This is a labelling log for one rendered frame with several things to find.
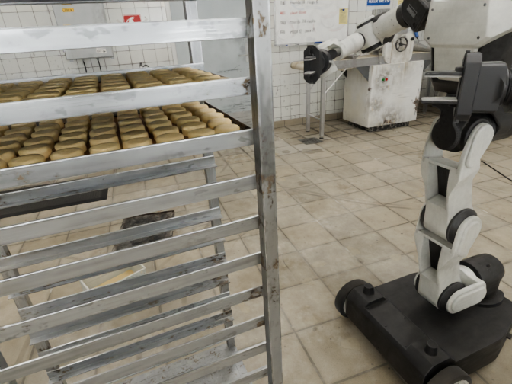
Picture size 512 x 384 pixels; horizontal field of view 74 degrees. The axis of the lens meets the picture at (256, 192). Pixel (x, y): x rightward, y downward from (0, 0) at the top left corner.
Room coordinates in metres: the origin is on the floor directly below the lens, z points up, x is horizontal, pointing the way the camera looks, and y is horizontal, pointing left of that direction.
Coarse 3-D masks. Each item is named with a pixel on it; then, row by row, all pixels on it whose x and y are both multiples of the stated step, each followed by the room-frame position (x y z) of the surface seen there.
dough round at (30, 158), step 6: (18, 156) 0.54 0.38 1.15; (24, 156) 0.54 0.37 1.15; (30, 156) 0.53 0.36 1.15; (36, 156) 0.53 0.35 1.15; (42, 156) 0.53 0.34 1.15; (12, 162) 0.51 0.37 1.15; (18, 162) 0.51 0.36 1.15; (24, 162) 0.50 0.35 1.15; (30, 162) 0.51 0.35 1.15; (36, 162) 0.51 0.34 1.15
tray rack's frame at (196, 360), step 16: (0, 256) 0.79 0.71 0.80; (16, 272) 0.80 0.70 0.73; (16, 304) 0.78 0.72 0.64; (32, 304) 0.82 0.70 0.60; (0, 352) 0.60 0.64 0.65; (208, 352) 0.99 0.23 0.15; (224, 352) 0.98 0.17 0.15; (0, 368) 0.57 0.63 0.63; (160, 368) 0.93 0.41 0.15; (176, 368) 0.92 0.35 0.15; (192, 368) 0.92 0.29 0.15; (224, 368) 0.91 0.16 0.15; (240, 368) 0.90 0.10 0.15
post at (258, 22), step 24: (264, 0) 0.59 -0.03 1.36; (264, 24) 0.59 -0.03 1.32; (264, 48) 0.59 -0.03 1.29; (264, 72) 0.59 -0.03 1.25; (264, 96) 0.58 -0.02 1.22; (264, 120) 0.58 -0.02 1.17; (264, 144) 0.58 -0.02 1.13; (264, 168) 0.58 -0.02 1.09; (264, 192) 0.58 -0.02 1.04; (264, 216) 0.58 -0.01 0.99; (264, 240) 0.58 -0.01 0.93; (264, 264) 0.59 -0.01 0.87; (264, 288) 0.59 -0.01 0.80; (264, 312) 0.60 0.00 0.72
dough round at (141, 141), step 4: (128, 140) 0.59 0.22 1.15; (132, 140) 0.59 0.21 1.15; (136, 140) 0.59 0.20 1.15; (140, 140) 0.59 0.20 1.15; (144, 140) 0.59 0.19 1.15; (148, 140) 0.59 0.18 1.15; (124, 144) 0.57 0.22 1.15; (128, 144) 0.57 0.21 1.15; (132, 144) 0.57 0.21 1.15; (136, 144) 0.57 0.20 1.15; (140, 144) 0.57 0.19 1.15; (144, 144) 0.57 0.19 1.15; (148, 144) 0.58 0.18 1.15; (124, 148) 0.57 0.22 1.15
